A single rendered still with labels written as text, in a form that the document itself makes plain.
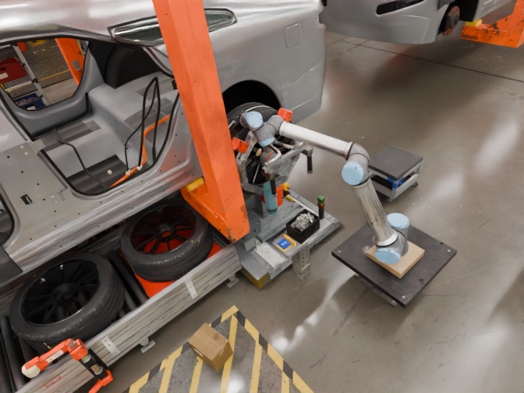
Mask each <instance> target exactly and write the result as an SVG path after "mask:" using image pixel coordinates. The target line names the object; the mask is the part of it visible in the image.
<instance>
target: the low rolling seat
mask: <svg viewBox="0 0 524 393"><path fill-rule="evenodd" d="M422 166H423V157H421V156H419V155H417V154H414V153H412V152H409V151H407V150H404V149H402V148H400V147H396V146H395V145H392V144H389V145H388V146H386V147H385V148H384V149H383V150H381V151H380V152H378V153H377V154H375V155H374V156H373V157H371V158H370V164H369V166H368V168H367V170H368V171H370V172H369V176H370V180H371V182H372V184H373V186H374V189H375V190H377V191H378V192H380V193H383V194H384V195H386V196H387V197H386V198H385V202H386V203H387V204H389V203H392V202H393V201H394V198H396V197H397V196H398V195H400V194H401V193H402V192H403V191H405V190H406V189H407V188H409V187H410V186H411V187H417V186H418V181H417V180H418V179H419V178H420V173H421V169H422ZM416 168H417V170H416V171H415V169H416Z"/></svg>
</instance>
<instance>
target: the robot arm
mask: <svg viewBox="0 0 524 393"><path fill-rule="evenodd" d="M232 120H233V122H234V123H235V126H234V127H233V128H232V129H231V130H230V134H231V135H232V136H236V135H237V134H238V133H239V132H240V131H241V130H242V129H243V128H245V127H249V129H250V131H251V132H252V134H253V135H254V136H255V137H256V139H257V141H258V142H259V144H260V145H261V146H262V147H265V146H267V145H268V144H270V143H272V142H273V141H274V137H273V136H274V135H275V134H278V135H282V136H286V137H288V138H291V139H293V140H297V141H299V142H302V143H305V144H308V145H310V146H313V147H317V148H319V149H321V150H325V151H328V152H331V153H333V154H337V155H339V156H342V157H343V158H344V159H345V161H347V162H346V164H345V166H344V168H343V170H342V178H343V179H344V180H345V181H346V182H347V183H348V184H350V185H351V186H352V189H353V191H354V193H355V195H356V198H357V200H358V201H359V204H360V206H361V208H362V210H363V213H364V214H365V216H366V219H367V221H368V223H369V225H370V228H371V230H372V232H373V234H374V237H373V241H374V244H375V246H376V250H375V257H376V258H377V259H378V260H379V261H380V262H382V263H386V264H396V263H398V262H399V260H400V258H401V257H403V256H405V255H406V254H407V253H408V251H409V244H408V242H407V236H408V230H409V219H408V218H407V217H406V216H404V215H403V214H397V213H394V214H389V215H387V216H386V214H385V213H384V209H383V207H382V206H381V202H380V201H379V198H378V196H377V193H376V191H375V189H374V186H373V184H372V182H371V180H370V176H369V173H368V171H367V168H368V166H369V164H370V157H369V154H368V153H367V152H366V150H365V149H364V148H363V147H362V146H361V145H359V144H357V143H355V142H351V143H346V142H344V141H341V140H337V139H335V138H332V137H329V136H325V135H323V134H321V133H317V132H314V131H312V130H309V129H305V128H303V127H300V126H296V125H293V124H291V123H288V122H286V121H283V119H282V117H280V116H278V115H273V116H272V117H270V118H269V119H268V121H267V122H266V123H265V124H264V122H263V118H262V116H261V114H260V113H258V112H246V111H241V112H240V114H239V116H238V117H237V118H236V117H234V118H233V119H232Z"/></svg>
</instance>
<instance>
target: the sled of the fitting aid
mask: <svg viewBox="0 0 524 393"><path fill-rule="evenodd" d="M283 200H284V201H286V202H287V203H289V204H291V205H292V206H293V210H292V211H291V212H289V213H288V214H287V215H286V216H284V217H283V218H281V219H279V220H278V221H276V222H275V223H274V224H273V225H271V226H270V227H268V228H266V229H265V230H263V231H262V232H261V233H260V234H258V235H257V236H256V237H255V239H257V240H258V241H259V242H260V243H263V242H265V241H266V240H267V239H269V238H270V237H272V236H273V235H274V234H276V233H277V232H279V231H280V230H282V229H283V228H284V227H285V226H286V224H285V223H287V222H288V221H290V220H291V219H292V218H294V217H295V216H296V215H297V214H298V213H299V212H301V211H302V210H304V206H302V205H301V204H298V203H297V202H295V201H294V200H293V199H292V198H291V197H290V196H286V197H284V198H283Z"/></svg>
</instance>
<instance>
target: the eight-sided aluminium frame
mask: <svg viewBox="0 0 524 393"><path fill-rule="evenodd" d="M256 141H257V139H256V137H255V136H254V135H253V134H252V132H251V131H249V133H248V134H247V137H246V139H245V141H244V142H246V143H248V144H249V146H248V148H247V150H246V153H245V154H243V153H241V152H239V153H238V155H237V157H236V158H235V161H236V165H237V169H238V173H239V180H240V184H241V187H242V188H243V189H244V190H246V191H250V192H252V193H257V194H260V195H262V196H264V188H263V187H259V186H254V185H251V184H249V183H248V178H247V174H246V167H245V163H246V160H247V158H248V157H249V155H250V152H251V150H252V149H253V146H254V144H255V143H256ZM298 142H299V141H297V140H292V141H290V145H294V144H297V143H298ZM299 156H300V153H298V154H296V155H294V156H293V157H291V158H289V160H291V161H292V169H291V171H290V172H289V174H287V175H285V176H280V175H279V176H278V177H276V178H275V182H276V188H278V187H279V186H280V185H282V184H283V183H285V182H286V181H287V180H288V179H289V176H290V174H291V172H292V170H293V168H294V166H295V165H296V162H297V161H298V160H299Z"/></svg>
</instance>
